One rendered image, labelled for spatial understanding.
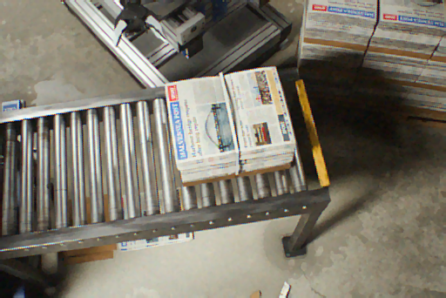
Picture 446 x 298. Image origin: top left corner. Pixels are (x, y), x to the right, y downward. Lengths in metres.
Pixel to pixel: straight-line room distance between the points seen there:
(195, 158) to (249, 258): 1.05
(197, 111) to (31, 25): 1.97
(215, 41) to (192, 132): 1.26
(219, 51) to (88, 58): 0.83
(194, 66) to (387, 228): 1.32
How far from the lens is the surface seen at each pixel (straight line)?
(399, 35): 2.17
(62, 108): 1.91
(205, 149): 1.46
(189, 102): 1.54
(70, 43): 3.12
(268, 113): 1.52
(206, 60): 2.62
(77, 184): 1.75
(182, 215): 1.64
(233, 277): 2.40
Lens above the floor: 2.37
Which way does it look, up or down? 66 degrees down
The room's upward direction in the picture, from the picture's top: 2 degrees counter-clockwise
